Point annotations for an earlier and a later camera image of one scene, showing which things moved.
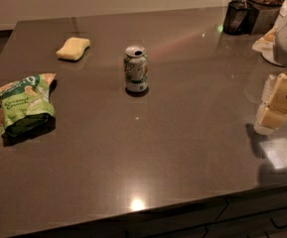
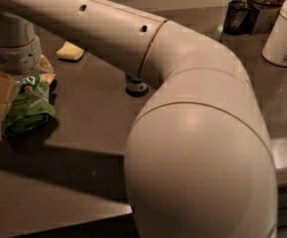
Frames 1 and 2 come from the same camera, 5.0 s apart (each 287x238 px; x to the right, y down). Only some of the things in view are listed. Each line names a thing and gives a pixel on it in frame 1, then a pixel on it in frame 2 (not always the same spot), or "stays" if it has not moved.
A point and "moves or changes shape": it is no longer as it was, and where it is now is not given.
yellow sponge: [73, 48] stays
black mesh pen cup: [234, 17] stays
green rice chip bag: [26, 109] moves or changes shape
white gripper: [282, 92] → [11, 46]
